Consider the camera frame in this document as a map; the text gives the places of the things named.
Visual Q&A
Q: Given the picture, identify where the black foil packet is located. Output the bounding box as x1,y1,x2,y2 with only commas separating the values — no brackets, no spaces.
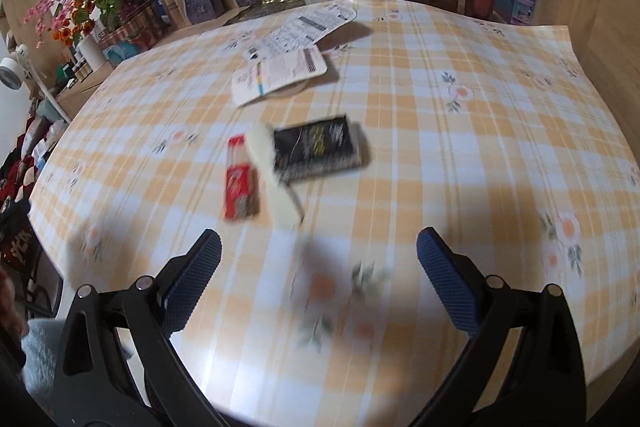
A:
272,114,371,182

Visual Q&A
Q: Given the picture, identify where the printed paper sheet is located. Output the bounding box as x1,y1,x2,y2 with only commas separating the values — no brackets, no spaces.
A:
242,3,358,60

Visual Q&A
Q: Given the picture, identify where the light blue fleece cloth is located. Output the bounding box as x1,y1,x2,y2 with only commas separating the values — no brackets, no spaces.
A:
20,319,146,427

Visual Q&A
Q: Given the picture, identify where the white desk lamp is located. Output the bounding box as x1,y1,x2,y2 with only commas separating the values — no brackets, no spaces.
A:
0,47,31,90

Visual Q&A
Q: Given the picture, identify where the gold metal tray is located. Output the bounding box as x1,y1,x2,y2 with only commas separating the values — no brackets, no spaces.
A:
240,0,307,20

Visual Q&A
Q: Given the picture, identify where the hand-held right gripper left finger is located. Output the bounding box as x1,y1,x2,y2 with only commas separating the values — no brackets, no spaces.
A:
52,228,223,427

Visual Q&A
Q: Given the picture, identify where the pile of dark clothes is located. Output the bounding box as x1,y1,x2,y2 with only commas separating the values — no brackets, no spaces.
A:
0,102,68,268

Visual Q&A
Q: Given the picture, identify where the cream stick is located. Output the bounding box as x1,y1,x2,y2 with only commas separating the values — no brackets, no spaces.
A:
245,124,306,228

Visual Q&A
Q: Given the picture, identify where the wooden side cabinet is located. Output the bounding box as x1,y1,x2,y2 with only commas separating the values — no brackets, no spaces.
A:
55,59,118,122

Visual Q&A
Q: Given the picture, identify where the red snack wrapper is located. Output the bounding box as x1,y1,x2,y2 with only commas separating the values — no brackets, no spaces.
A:
222,134,261,223

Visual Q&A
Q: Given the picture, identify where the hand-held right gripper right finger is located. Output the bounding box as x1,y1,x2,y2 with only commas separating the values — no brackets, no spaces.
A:
415,227,587,427

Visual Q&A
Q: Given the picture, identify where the yellow checked tablecloth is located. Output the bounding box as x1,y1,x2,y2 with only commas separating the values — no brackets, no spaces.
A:
27,0,640,423

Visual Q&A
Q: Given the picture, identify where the white printed card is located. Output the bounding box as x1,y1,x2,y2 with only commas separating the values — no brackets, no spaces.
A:
231,46,328,108

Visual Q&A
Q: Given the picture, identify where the red patterned basket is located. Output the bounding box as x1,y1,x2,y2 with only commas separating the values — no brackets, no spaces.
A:
97,0,173,62

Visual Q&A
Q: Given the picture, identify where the blue purple small box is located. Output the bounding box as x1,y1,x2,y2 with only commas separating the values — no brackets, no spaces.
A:
495,0,538,26

